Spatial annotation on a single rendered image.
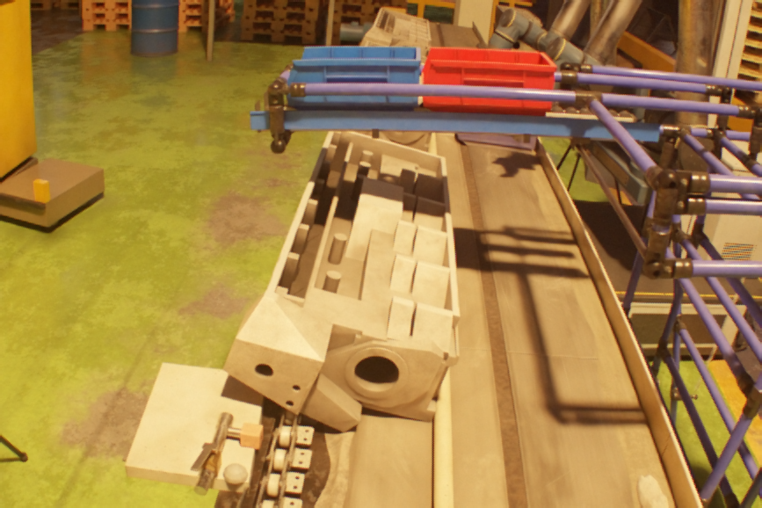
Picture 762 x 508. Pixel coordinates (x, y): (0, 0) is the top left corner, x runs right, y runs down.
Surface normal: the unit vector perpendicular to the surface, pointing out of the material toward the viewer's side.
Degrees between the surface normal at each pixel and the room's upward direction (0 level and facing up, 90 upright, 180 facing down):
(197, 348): 0
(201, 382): 0
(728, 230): 90
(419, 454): 0
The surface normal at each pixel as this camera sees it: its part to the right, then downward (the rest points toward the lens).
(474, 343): 0.09, -0.89
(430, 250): 0.18, -0.52
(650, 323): 0.04, 0.45
